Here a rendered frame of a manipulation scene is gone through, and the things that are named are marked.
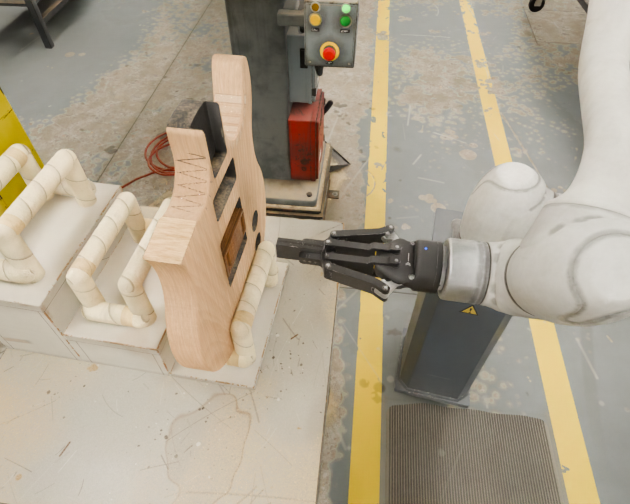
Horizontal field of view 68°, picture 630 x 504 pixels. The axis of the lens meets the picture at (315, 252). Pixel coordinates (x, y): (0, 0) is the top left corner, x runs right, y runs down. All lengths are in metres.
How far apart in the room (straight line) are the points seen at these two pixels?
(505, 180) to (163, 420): 0.86
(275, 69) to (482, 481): 1.60
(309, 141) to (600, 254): 1.57
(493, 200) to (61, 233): 0.89
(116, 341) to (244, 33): 1.26
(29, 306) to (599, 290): 0.73
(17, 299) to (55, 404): 0.19
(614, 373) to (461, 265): 1.59
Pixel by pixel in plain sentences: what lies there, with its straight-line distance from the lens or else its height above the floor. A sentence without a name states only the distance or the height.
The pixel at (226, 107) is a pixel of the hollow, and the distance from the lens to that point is 0.70.
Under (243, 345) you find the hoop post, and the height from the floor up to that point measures 1.01.
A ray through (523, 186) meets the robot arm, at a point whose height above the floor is 0.97.
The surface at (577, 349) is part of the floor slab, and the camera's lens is 2.17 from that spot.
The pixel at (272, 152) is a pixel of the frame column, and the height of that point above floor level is 0.44.
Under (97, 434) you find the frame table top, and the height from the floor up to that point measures 0.93.
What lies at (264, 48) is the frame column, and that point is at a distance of 1.80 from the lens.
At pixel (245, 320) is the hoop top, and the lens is 0.74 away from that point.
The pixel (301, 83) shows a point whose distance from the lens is 1.88.
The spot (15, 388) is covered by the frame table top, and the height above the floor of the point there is 0.93.
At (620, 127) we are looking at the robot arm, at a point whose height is 1.37.
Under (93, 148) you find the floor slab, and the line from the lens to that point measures 3.07.
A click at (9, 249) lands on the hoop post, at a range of 0.77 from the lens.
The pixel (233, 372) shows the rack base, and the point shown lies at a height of 0.94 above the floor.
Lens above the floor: 1.67
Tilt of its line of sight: 49 degrees down
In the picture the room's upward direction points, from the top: straight up
